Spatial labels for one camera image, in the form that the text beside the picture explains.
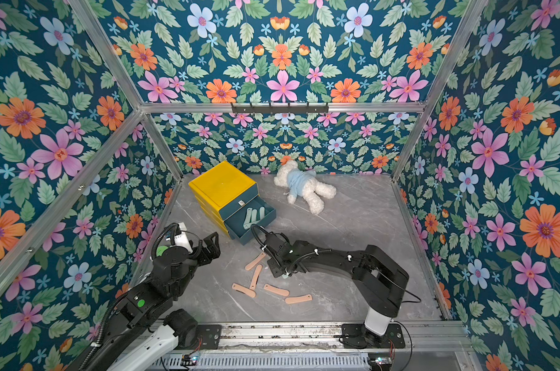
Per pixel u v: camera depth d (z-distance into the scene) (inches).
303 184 41.1
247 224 35.8
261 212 37.6
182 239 24.2
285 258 25.6
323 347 28.7
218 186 33.9
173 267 19.7
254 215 37.4
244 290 33.0
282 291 32.5
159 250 35.0
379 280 17.6
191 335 26.1
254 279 33.9
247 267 34.8
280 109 35.9
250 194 34.0
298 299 32.1
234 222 35.3
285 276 32.6
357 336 29.0
